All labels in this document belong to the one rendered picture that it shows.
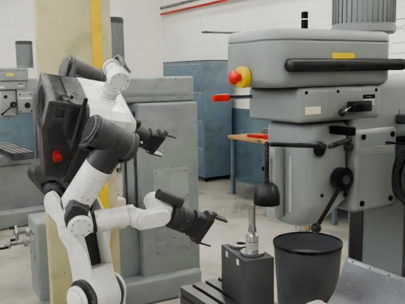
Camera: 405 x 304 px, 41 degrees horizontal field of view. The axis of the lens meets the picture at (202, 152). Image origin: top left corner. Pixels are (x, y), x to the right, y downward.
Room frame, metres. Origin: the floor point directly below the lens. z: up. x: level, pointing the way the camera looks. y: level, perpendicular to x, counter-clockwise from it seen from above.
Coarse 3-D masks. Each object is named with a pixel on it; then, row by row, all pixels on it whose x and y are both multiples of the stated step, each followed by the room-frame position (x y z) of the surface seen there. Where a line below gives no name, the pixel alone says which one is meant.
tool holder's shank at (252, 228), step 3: (249, 204) 1.96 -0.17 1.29; (252, 204) 1.96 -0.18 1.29; (249, 207) 1.96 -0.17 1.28; (252, 207) 1.95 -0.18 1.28; (255, 207) 1.96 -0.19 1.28; (249, 210) 1.96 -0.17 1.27; (252, 210) 1.95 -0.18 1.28; (255, 210) 1.96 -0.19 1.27; (249, 213) 1.96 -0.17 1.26; (252, 213) 1.95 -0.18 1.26; (255, 213) 1.96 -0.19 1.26; (249, 216) 1.96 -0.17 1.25; (252, 216) 1.95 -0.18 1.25; (255, 216) 1.96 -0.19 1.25; (249, 219) 1.96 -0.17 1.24; (252, 219) 1.95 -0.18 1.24; (255, 219) 1.96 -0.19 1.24; (249, 222) 1.96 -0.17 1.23; (252, 222) 1.95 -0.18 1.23; (255, 222) 1.96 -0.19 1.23; (249, 225) 1.96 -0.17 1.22; (252, 225) 1.95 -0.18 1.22; (255, 225) 1.96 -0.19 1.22; (249, 228) 1.96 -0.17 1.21; (252, 228) 1.95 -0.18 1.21; (255, 228) 1.96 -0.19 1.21; (249, 231) 1.96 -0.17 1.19; (252, 231) 1.95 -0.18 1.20; (255, 231) 1.95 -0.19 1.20; (252, 234) 1.95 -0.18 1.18
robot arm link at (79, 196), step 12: (84, 168) 1.60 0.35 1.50; (72, 180) 1.63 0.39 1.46; (84, 180) 1.59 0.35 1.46; (96, 180) 1.60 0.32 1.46; (72, 192) 1.60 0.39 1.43; (84, 192) 1.60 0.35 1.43; (96, 192) 1.62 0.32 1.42; (72, 204) 1.59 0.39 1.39; (84, 204) 1.61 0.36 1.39; (72, 216) 1.60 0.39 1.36; (84, 216) 1.61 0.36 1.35; (72, 228) 1.60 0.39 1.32; (84, 228) 1.61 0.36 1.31
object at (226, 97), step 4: (212, 96) 1.63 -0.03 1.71; (216, 96) 1.62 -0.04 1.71; (220, 96) 1.62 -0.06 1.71; (224, 96) 1.63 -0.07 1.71; (228, 96) 1.63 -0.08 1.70; (232, 96) 1.65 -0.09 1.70; (236, 96) 1.66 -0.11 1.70; (240, 96) 1.66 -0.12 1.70; (244, 96) 1.67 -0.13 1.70; (248, 96) 1.68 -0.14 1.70; (252, 96) 1.69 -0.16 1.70; (216, 100) 1.62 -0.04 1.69; (220, 100) 1.62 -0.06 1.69; (224, 100) 1.63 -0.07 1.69; (228, 100) 1.64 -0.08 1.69
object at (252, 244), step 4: (248, 240) 1.95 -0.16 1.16; (252, 240) 1.94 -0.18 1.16; (256, 240) 1.95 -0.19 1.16; (248, 244) 1.95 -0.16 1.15; (252, 244) 1.94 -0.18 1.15; (256, 244) 1.95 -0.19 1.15; (248, 248) 1.95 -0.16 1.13; (252, 248) 1.94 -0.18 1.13; (256, 248) 1.95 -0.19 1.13; (252, 252) 1.94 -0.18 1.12
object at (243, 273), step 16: (240, 240) 2.10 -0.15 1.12; (224, 256) 2.06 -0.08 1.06; (240, 256) 1.94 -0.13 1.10; (256, 256) 1.92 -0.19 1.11; (272, 256) 1.93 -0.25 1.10; (224, 272) 2.06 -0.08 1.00; (240, 272) 1.92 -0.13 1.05; (256, 272) 1.90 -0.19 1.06; (272, 272) 1.93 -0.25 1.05; (224, 288) 2.06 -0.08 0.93; (240, 288) 1.92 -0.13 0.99; (256, 288) 1.90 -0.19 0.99; (272, 288) 1.93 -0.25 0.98
